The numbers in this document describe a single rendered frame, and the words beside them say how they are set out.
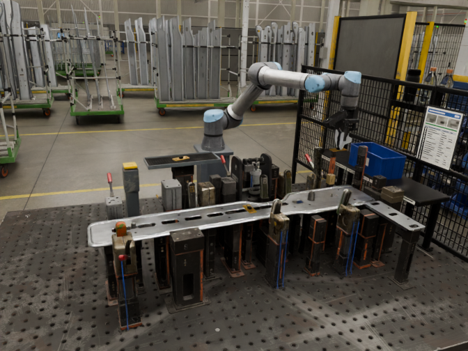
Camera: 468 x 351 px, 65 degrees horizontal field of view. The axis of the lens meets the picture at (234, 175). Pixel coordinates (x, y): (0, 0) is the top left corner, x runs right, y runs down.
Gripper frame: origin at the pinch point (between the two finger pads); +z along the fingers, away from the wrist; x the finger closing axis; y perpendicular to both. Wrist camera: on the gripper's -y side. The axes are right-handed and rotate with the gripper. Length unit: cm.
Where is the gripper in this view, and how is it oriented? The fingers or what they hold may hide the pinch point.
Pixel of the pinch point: (338, 146)
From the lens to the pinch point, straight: 186.7
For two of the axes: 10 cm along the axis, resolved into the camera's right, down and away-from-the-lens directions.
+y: 9.3, -0.9, 3.6
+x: -3.7, -3.5, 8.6
